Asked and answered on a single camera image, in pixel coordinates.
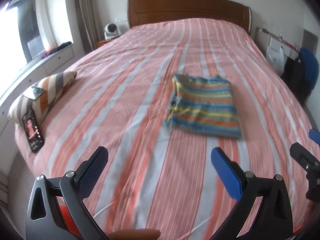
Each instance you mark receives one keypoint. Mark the black jacket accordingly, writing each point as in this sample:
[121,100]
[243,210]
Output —
[295,80]

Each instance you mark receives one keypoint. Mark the striped knit sweater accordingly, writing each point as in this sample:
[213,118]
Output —
[205,107]

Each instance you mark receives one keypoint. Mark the wooden headboard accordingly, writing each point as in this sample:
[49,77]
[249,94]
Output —
[187,7]

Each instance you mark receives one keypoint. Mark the pink striped bed cover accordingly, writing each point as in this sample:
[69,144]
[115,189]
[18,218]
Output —
[125,80]

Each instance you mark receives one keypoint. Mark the silver smartphone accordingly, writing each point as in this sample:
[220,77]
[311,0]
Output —
[34,92]

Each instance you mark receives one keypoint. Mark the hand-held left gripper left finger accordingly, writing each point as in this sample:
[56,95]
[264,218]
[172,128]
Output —
[91,175]

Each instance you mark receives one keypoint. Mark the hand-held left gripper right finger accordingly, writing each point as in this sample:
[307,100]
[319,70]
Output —
[226,172]

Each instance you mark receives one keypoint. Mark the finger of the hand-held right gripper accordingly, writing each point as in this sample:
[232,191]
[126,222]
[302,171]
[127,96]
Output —
[315,136]
[303,156]

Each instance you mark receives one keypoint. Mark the window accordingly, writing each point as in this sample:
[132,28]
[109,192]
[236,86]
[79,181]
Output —
[27,27]

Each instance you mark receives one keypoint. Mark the black smartphone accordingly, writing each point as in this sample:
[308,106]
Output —
[32,130]

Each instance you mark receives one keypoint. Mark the white window seat cabinet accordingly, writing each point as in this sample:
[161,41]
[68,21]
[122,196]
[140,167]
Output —
[55,60]

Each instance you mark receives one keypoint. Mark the dark clothes pile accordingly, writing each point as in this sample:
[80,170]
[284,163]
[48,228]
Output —
[60,47]

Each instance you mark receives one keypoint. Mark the white desk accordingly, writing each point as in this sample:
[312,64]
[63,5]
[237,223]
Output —
[275,43]

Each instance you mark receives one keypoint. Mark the striped pillow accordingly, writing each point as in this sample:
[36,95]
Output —
[53,87]

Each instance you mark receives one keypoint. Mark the brown curtain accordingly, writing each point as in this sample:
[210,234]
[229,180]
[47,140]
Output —
[87,15]

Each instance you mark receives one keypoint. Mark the person's left hand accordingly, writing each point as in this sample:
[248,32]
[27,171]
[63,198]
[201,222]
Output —
[135,235]

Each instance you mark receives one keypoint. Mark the white table fan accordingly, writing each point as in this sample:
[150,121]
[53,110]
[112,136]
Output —
[111,30]

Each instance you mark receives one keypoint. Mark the blue garment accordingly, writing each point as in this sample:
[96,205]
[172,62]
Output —
[311,67]

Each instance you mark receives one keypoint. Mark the white sheer curtain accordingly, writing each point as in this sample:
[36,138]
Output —
[45,20]

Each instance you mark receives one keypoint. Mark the wooden nightstand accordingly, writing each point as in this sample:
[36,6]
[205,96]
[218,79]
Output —
[102,42]

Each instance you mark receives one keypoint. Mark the white plastic bag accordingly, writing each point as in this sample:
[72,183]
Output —
[275,60]

